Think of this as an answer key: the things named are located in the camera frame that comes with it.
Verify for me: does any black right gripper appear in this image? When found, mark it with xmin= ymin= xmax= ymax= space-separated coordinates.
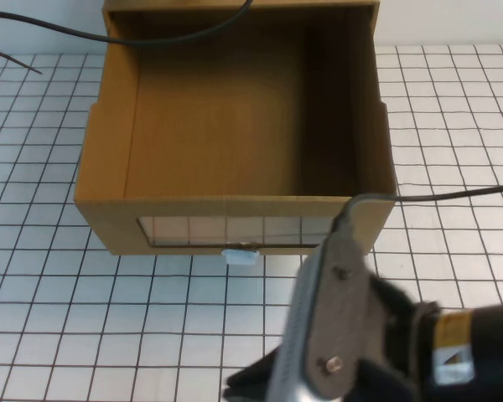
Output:
xmin=224 ymin=194 xmax=428 ymax=402

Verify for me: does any black cable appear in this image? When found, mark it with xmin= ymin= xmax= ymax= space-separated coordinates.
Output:
xmin=392 ymin=182 xmax=503 ymax=203
xmin=0 ymin=0 xmax=255 ymax=46

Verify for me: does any brown cardboard shoe box shell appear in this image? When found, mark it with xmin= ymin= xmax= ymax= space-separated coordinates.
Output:
xmin=101 ymin=0 xmax=381 ymax=14

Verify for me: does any cardboard drawer with window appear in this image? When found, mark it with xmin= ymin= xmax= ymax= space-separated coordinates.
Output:
xmin=74 ymin=8 xmax=399 ymax=256

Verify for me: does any thin dark wire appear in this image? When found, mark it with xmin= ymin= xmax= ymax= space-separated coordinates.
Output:
xmin=0 ymin=46 xmax=43 ymax=75

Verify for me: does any white plastic drawer handle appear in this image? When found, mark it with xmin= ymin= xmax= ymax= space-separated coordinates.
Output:
xmin=220 ymin=246 xmax=261 ymax=265

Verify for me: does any white black-grid tablecloth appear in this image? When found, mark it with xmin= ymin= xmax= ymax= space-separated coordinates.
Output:
xmin=0 ymin=44 xmax=503 ymax=402

